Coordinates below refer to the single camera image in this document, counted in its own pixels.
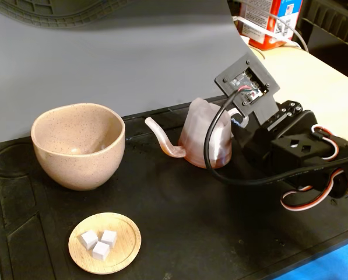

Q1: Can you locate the flat white strap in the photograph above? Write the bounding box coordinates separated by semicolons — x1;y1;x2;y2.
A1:
231;16;301;49

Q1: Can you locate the red and white carton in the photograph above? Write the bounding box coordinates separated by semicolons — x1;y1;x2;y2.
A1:
238;0;304;52

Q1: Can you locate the thin grey cable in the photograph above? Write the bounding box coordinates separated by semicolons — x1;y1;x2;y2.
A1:
268;13;310;53

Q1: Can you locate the speckled beige ceramic cup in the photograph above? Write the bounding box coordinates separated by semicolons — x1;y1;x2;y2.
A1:
30;102;126;192

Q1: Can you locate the grey silicone mat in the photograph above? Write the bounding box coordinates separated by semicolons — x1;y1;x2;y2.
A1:
0;0;276;145

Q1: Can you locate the white sugar cube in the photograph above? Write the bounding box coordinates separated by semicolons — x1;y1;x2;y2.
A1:
80;229;99;251
100;230;117;249
92;241;110;261

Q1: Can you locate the blue surface panel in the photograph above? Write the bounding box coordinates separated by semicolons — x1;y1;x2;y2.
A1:
274;236;348;280

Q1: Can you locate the black slatted rack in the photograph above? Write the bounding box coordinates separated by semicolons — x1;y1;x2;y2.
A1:
296;0;348;76

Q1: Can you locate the thick black camera cable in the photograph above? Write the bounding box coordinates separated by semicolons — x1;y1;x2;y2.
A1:
203;87;348;186

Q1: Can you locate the black silicone work mat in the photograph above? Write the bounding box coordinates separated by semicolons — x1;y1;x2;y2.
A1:
0;94;348;280

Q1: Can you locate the red white black servo wire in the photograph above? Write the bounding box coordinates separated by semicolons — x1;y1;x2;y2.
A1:
280;168;343;211
310;124;340;162

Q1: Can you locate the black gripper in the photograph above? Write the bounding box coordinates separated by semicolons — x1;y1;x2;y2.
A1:
231;100;340;176

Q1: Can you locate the round wooden coaster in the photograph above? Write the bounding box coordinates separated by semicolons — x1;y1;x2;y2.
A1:
68;212;142;275

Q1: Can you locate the translucent pink plastic kettle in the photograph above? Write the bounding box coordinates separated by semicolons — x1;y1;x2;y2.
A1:
145;97;249;170

